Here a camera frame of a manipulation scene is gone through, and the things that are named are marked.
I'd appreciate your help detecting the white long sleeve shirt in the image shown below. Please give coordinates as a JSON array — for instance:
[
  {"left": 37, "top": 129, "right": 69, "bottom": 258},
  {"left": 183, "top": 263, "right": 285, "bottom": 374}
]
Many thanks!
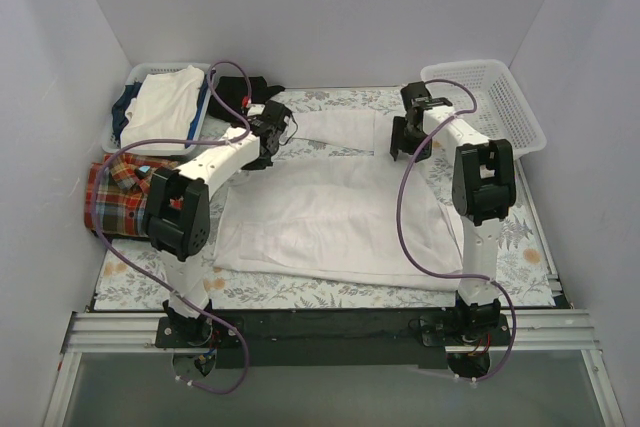
[{"left": 214, "top": 110, "right": 464, "bottom": 291}]

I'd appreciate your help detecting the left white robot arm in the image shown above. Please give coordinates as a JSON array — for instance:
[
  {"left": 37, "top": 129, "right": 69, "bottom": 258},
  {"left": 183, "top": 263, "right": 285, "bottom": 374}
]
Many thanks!
[{"left": 143, "top": 100, "right": 297, "bottom": 347}]

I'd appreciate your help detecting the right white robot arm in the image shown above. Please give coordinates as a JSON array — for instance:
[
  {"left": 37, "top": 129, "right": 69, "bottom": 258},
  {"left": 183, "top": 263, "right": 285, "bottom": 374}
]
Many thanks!
[{"left": 389, "top": 81, "right": 516, "bottom": 346}]

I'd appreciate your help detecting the black folded garment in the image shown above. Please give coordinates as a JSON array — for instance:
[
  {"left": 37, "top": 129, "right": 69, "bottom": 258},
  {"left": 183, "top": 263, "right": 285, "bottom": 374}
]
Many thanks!
[{"left": 207, "top": 76, "right": 285, "bottom": 123}]

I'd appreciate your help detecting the right white plastic basket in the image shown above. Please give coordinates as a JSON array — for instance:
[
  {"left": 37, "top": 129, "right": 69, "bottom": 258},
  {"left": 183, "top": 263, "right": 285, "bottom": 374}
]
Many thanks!
[{"left": 420, "top": 59, "right": 547, "bottom": 158}]

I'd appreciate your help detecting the folded white shirt in basket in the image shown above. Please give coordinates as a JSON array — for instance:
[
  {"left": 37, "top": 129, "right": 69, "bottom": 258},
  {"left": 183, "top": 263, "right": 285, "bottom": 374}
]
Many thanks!
[{"left": 120, "top": 65, "right": 205, "bottom": 146}]

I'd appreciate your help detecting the navy garment in basket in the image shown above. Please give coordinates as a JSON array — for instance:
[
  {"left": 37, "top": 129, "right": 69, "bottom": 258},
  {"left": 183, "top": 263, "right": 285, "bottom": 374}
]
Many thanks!
[{"left": 111, "top": 82, "right": 141, "bottom": 143}]

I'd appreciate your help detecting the floral patterned table mat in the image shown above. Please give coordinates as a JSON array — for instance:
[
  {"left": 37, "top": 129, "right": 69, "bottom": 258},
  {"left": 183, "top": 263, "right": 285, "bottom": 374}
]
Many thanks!
[{"left": 91, "top": 88, "right": 555, "bottom": 311}]

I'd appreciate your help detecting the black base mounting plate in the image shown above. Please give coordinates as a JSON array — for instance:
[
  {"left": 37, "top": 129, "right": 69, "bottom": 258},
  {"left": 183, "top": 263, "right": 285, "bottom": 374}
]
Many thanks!
[{"left": 155, "top": 308, "right": 512, "bottom": 373}]

